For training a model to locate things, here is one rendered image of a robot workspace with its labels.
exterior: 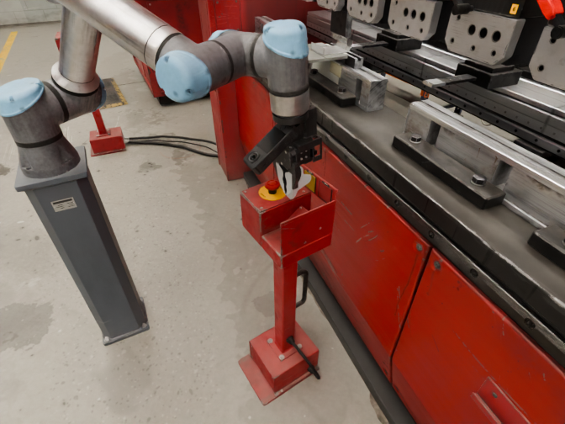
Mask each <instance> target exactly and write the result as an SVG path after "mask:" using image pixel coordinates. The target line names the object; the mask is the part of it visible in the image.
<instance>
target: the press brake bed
mask: <svg viewBox="0 0 565 424"><path fill-rule="evenodd" d="M235 89H236V99H237V109H238V120H239V130H240V140H241V143H242V145H243V148H244V150H245V153H246V155H247V154H248V153H249V152H250V151H251V150H252V149H253V148H254V147H255V146H256V145H257V144H258V143H259V142H260V140H261V139H262V138H263V137H264V136H265V135H266V134H267V133H268V132H269V131H270V130H271V129H272V128H273V127H274V126H275V125H276V124H277V123H276V122H275V121H274V120H273V119H272V111H271V104H270V95H269V89H268V80H267V78H259V77H248V76H244V77H240V78H238V79H236V80H235ZM317 135H319V136H321V137H322V159H320V160H318V161H316V162H313V160H312V161H311V162H309V163H306V164H304V165H305V166H306V167H307V168H309V169H310V170H311V171H313V172H315V173H316V174H317V175H319V176H320V177H321V178H323V179H324V180H325V181H326V182H328V183H329V184H331V185H332V186H333V187H335V188H336V189H338V192H337V194H336V204H335V218H334V225H333V232H332V239H331V245H330V246H328V247H326V248H324V249H322V250H320V251H318V252H316V253H314V254H312V255H310V256H308V257H306V258H304V259H302V260H299V261H298V270H300V269H306V270H308V272H309V278H308V287H309V289H310V291H311V293H312V294H313V296H314V298H315V299H316V301H317V303H318V305H319V307H320V308H321V309H322V311H323V313H324V314H325V317H326V319H327V320H328V322H329V323H330V325H331V327H332V328H333V330H334V332H335V334H336V335H337V337H338V338H339V340H340V342H341V344H342V346H343V347H344V348H345V350H346V352H347V354H348V356H349V357H350V359H351V361H352V362H353V364H354V365H355V367H356V370H357V371H358V373H359V374H360V375H361V377H362V379H363V381H364V383H365V384H366V386H367V388H368V389H369V391H370V393H371V394H372V396H373V398H374V400H375V401H376V402H377V404H378V406H379V408H380V409H381V411H382V412H383V414H384V415H385V417H386V418H387V420H388V422H389V424H492V422H491V421H490V420H489V419H488V418H487V417H486V416H485V414H484V413H483V412H482V410H481V409H480V408H479V407H478V405H477V404H476V403H475V401H474V400H473V399H472V397H471V394H472V393H473V392H474V393H477V392H478V390H479V388H480V387H481V386H482V384H483V383H484V381H485V380H486V378H487V377H488V376H489V377H490V378H491V379H492V380H493V381H494V382H495V383H496V384H497V385H498V386H499V387H500V389H501V390H502V391H503V392H504V393H505V394H506V396H507V397H508V398H509V399H510V400H511V401H512V402H513V404H514V405H515V406H516V407H517V408H518V409H519V411H520V412H521V413H522V414H523V415H524V416H525V418H526V419H527V420H528V421H529V422H530V423H531V424H565V335H563V334H562V333H561V332H560V331H559V330H558V329H557V328H556V327H555V326H554V325H553V324H551V323H550V322H549V321H548V320H547V319H546V318H544V317H543V316H542V315H541V314H540V313H538V312H537V311H536V310H535V309H534V308H533V307H531V306H530V305H529V304H528V303H527V302H525V301H524V300H523V299H522V298H521V297H520V296H519V295H518V294H517V293H516V292H515V291H513V290H512V289H511V288H510V287H509V286H508V285H506V284H505V283H504V282H503V281H502V280H500V279H499V278H498V277H497V276H496V275H495V274H493V273H492V272H491V271H490V270H489V269H487V268H486V267H485V266H484V265H483V264H482V263H481V262H480V261H479V260H478V259H477V258H475V257H474V256H473V255H472V254H471V253H470V252H468V251H467V250H466V249H465V248H464V247H462V246H461V245H460V244H459V243H458V242H457V241H455V240H454V239H453V238H452V237H451V236H449V235H448V234H447V233H446V232H445V231H444V230H442V228H440V226H438V225H437V224H436V223H435V222H434V221H433V220H431V219H430V218H429V217H428V216H427V215H426V214H424V213H423V212H422V211H421V210H420V209H418V208H417V207H416V206H415V205H414V204H413V203H411V202H410V201H409V200H408V199H407V198H405V197H404V196H403V195H402V194H401V193H400V192H399V191H398V190H397V189H396V188H395V187H393V186H392V185H391V184H390V183H389V182H388V181H386V180H385V179H384V178H383V177H382V176H380V175H379V174H378V173H377V172H376V171H375V170H373V169H372V168H371V167H370V166H369V165H367V164H366V163H365V162H364V161H363V160H362V159H361V158H360V157H359V156H358V155H357V154H355V153H354V152H353V151H352V150H351V149H350V148H348V147H347V146H346V145H345V144H344V143H342V142H341V141H340V140H339V139H338V138H337V137H335V136H334V135H333V134H332V133H331V132H329V131H328V130H327V129H326V128H325V127H324V126H323V125H322V124H321V123H320V122H319V121H318V120H317Z"/></svg>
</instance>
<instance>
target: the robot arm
mask: <svg viewBox="0 0 565 424"><path fill-rule="evenodd" d="M46 1H48V2H50V3H54V4H62V13H61V39H60V53H59V61H58V62H57V63H56V64H54V65H53V67H52V69H51V78H50V79H47V80H44V81H41V80H39V79H38V78H33V77H27V78H23V79H21V80H20V79H18V80H14V81H11V82H8V83H6V84H4V85H2V86H1V87H0V115H1V116H2V118H3V121H4V123H5V124H6V126H7V127H8V130H9V132H10V134H11V136H12V137H13V140H14V142H15V144H16V146H17V147H18V162H19V167H20V169H21V171H22V173H23V175H24V176H26V177H28V178H52V177H55V176H59V175H61V174H63V173H66V172H69V171H70V170H71V169H73V168H74V167H76V166H77V165H78V164H79V162H80V160H81V159H80V157H79V154H78V152H77V150H76V149H75V147H74V146H73V145H72V144H71V143H70V142H69V140H68V139H67V138H66V137H65V136H64V135H63V133H62V130H61V127H60V125H61V124H63V123H65V122H67V121H69V120H72V119H75V118H77V117H80V116H82V115H84V114H88V113H92V112H94V111H96V110H97V109H100V108H101V107H102V106H103V105H104V103H105V101H106V96H107V94H106V90H105V89H104V87H105V86H104V84H103V81H102V79H101V78H100V76H99V75H98V74H97V73H96V66H97V61H98V52H99V46H100V41H101V36H102V34H104V35H106V36H107V37H109V38H110V39H111V40H112V41H114V42H115V43H116V44H118V45H120V46H121V47H122V48H124V49H125V50H127V51H128V52H129V53H130V54H132V55H133V56H135V57H136V58H138V59H139V60H141V61H142V62H144V63H145V64H146V65H147V66H149V67H150V68H152V69H153V70H154V71H156V79H157V81H158V84H159V86H160V88H163V90H164V91H165V95H166V96H167V97H169V98H170V99H171V100H173V101H175V102H178V103H186V102H189V101H191V100H194V99H198V98H202V97H203V96H205V95H206V94H207V93H210V92H212V91H213V90H215V89H217V88H219V87H222V86H224V85H226V84H228V83H230V82H233V81H234V80H236V79H238V78H240V77H244V76H248V77H259V78H267V80H268V89H269V95H270V104H271V111H272V119H273V120H274V121H275V122H276V123H277V124H276V125H275V126H274V127H273V128H272V129H271V130H270V131H269V132H268V133H267V134H266V135H265V136H264V137H263V138H262V139H261V140H260V142H259V143H258V144H257V145H256V146H255V147H254V148H253V149H252V150H251V151H250V152H249V153H248V154H247V155H246V156H245V157H244V159H243V160H244V163H245V164H246V165H247V166H248V167H249V168H250V169H251V170H252V171H253V172H254V173H255V174H258V175H260V174H262V173H263V172H264V171H265V170H266V169H267V167H268V166H269V165H270V164H271V163H272V162H273V165H274V167H275V171H276V174H277V176H278V180H279V182H280V184H281V186H282V190H283V192H284V193H285V194H286V195H287V196H288V197H289V198H290V199H293V198H294V197H295V196H296V194H297V192H298V191H299V190H300V189H301V188H302V187H303V186H305V185H306V184H307V183H309V182H310V180H311V175H310V174H304V170H303V168H302V167H301V166H300V165H302V164H306V163H309V162H311V161H312V160H313V162H316V161H318V160H320V159H322V137H321V136H319V135H317V108H316V107H315V106H311V105H310V104H309V47H308V40H307V29H306V26H305V25H304V24H303V23H302V22H301V21H298V20H295V19H286V20H282V19H281V20H276V21H272V22H270V23H268V24H266V25H265V26H264V28H263V33H252V32H244V31H237V30H234V29H227V30H218V31H215V32H214V33H212V36H211V37H210V38H209V40H208V41H205V42H202V43H199V44H197V43H195V42H193V41H192V40H190V39H189V38H188V37H186V36H185V35H183V34H182V33H181V32H179V31H178V30H176V29H174V28H173V27H172V26H171V25H169V24H167V23H166V22H165V21H163V20H162V19H160V18H158V17H157V16H155V15H154V14H153V13H152V12H150V11H149V10H147V9H146V8H144V7H142V6H141V5H139V4H138V3H137V2H136V1H134V0H46ZM313 138H316V139H314V140H313ZM317 145H319V155H318V156H314V155H316V154H317V150H315V148H314V147H315V146H317Z"/></svg>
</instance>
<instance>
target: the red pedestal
mask: <svg viewBox="0 0 565 424"><path fill-rule="evenodd" d="M60 39H61V32H57V33H56V35H55V42H56V45H57V48H58V51H59V52H60ZM92 115H93V118H94V119H95V122H96V125H97V127H98V130H93V131H90V138H89V141H90V144H91V151H90V156H101V155H106V154H111V153H115V152H121V151H126V145H125V143H124V135H123V132H122V130H121V127H114V128H108V129H106V127H105V124H104V122H103V117H102V115H101V112H100V109H97V110H96V111H94V112H92Z"/></svg>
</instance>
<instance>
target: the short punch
mask: <svg viewBox="0 0 565 424"><path fill-rule="evenodd" d="M351 24H352V17H350V16H349V13H348V11H345V12H343V11H333V10H331V21H330V31H331V32H332V38H333V39H335V40H339V41H340V42H342V43H344V44H347V40H348V38H350V37H351Z"/></svg>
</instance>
